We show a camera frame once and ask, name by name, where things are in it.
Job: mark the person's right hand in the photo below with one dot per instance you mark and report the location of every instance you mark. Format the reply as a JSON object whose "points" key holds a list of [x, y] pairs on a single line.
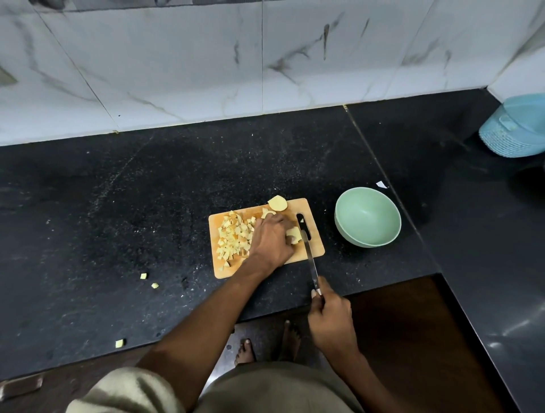
{"points": [[332, 323]]}

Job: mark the person's left hand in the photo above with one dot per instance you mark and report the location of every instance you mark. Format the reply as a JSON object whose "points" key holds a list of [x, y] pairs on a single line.
{"points": [[268, 244]]}

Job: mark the person's left fingers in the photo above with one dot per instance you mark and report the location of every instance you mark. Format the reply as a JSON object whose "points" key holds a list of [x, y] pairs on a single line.
{"points": [[282, 223]]}

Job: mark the person's right thumb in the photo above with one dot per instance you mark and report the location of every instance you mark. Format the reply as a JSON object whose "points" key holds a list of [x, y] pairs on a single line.
{"points": [[314, 299]]}

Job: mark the peeled potato chunk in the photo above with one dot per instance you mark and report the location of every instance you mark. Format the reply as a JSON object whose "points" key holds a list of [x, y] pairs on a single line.
{"points": [[294, 234]]}

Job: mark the steel kitchen knife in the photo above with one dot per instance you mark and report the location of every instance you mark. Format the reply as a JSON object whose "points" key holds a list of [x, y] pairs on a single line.
{"points": [[310, 255]]}

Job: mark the person's left forearm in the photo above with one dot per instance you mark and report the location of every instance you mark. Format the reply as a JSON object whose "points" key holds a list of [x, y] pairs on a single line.
{"points": [[204, 332]]}

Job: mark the person's right forearm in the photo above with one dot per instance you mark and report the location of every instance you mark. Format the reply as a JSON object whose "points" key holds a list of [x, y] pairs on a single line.
{"points": [[366, 385]]}

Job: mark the small potato slice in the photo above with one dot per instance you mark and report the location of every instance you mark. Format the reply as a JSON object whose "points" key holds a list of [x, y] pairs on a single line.
{"points": [[267, 212]]}

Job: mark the peeled potato half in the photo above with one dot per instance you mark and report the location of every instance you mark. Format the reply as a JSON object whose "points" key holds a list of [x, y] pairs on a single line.
{"points": [[277, 203]]}

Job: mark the wooden cutting board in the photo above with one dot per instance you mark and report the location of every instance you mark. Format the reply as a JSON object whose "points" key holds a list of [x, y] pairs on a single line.
{"points": [[308, 221]]}

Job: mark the person's right foot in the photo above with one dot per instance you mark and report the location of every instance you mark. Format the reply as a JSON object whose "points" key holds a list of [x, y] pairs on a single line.
{"points": [[291, 340]]}

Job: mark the person's foot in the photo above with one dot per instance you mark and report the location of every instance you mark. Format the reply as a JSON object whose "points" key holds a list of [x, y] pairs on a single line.
{"points": [[291, 340], [245, 352]]}

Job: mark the pile of diced potato pieces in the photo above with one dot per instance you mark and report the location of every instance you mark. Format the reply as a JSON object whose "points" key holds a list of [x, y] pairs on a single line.
{"points": [[233, 238]]}

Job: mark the green bowl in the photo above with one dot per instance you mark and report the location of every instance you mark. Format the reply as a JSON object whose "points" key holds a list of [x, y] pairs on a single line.
{"points": [[367, 218]]}

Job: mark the person's left foot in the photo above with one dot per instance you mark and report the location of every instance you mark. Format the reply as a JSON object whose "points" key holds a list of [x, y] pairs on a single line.
{"points": [[245, 352]]}

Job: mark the person's beige clothing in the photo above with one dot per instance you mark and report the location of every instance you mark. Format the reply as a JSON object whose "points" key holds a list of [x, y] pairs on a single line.
{"points": [[272, 391]]}

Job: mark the blue plastic basket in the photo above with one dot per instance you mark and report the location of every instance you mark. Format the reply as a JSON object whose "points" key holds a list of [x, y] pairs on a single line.
{"points": [[517, 127]]}

